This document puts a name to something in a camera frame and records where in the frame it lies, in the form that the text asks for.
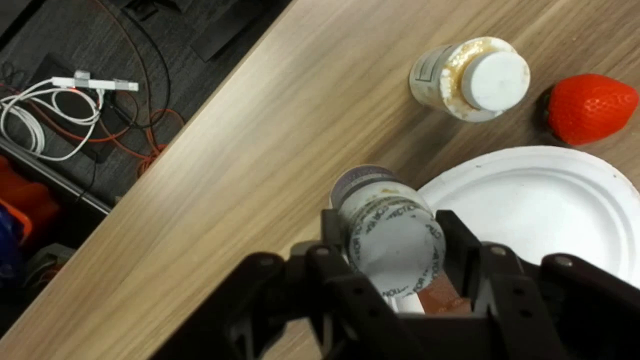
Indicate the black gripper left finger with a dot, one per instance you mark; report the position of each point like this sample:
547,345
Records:
333,233

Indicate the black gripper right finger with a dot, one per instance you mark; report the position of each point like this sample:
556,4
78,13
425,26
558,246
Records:
463,262

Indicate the green label white pill bottle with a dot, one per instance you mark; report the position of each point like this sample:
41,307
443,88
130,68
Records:
473,80

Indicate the orange strawberry plushie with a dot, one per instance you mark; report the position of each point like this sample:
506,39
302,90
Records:
589,108

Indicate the orange lid spice jar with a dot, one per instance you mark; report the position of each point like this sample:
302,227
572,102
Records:
443,298

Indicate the white round plate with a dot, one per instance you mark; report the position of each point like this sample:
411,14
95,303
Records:
543,200

